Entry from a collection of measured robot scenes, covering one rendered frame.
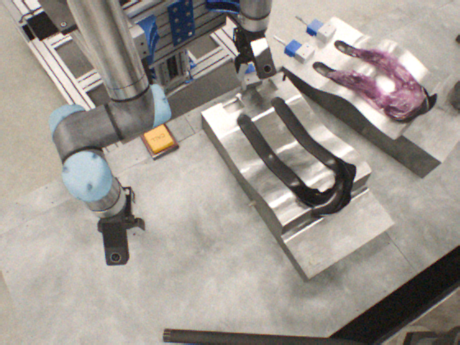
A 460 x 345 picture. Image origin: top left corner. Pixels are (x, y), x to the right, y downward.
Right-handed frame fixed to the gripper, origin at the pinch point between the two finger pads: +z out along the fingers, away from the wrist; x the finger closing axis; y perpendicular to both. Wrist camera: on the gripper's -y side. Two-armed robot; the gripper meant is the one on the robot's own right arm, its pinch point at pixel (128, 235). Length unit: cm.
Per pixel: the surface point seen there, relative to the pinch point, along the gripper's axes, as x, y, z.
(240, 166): -28.8, 13.8, -3.8
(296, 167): -42.1, 11.0, -6.5
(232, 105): -29.1, 32.9, -1.7
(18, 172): 71, 60, 85
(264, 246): -33.1, -5.3, 4.5
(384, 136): -69, 20, -1
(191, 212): -15.5, 5.6, 4.5
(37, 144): 63, 74, 85
